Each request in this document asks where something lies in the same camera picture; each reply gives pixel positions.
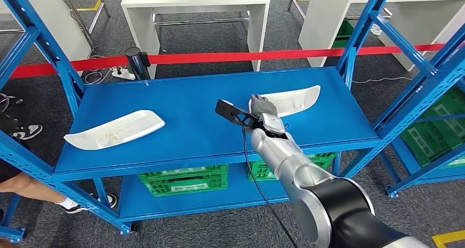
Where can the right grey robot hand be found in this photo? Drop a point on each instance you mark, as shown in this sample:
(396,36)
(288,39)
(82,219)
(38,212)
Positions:
(263,108)

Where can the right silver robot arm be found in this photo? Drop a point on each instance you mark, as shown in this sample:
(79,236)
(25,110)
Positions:
(283,159)

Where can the white plastic part with scribble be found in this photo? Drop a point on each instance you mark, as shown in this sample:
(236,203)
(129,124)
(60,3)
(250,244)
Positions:
(120,130)

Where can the red barrier belt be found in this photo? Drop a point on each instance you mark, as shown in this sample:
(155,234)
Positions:
(218,58)

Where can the white crumpled paper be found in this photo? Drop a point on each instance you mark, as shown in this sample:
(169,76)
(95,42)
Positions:
(376,29)

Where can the white power strip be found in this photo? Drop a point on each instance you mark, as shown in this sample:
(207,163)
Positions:
(123,73)

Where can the black white sneaker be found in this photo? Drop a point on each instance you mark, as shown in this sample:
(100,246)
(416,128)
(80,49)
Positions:
(98,202)
(29,132)

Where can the person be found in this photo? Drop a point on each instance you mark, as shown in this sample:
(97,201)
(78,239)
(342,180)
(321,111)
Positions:
(29,188)

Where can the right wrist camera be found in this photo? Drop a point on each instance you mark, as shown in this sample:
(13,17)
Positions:
(227,112)

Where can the chrome metal frame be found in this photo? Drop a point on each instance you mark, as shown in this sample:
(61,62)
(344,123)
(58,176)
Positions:
(296,7)
(102,3)

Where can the black barrier post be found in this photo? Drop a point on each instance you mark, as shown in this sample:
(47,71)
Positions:
(137,62)

